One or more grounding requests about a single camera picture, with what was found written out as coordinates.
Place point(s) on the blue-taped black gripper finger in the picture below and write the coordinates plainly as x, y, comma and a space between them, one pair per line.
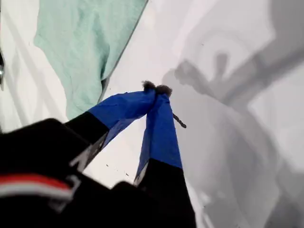
121, 107
161, 133

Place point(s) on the dark metallic object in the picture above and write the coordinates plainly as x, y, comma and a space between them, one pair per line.
1, 71

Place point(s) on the pale green T-shirt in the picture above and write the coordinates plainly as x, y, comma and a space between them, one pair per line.
78, 35

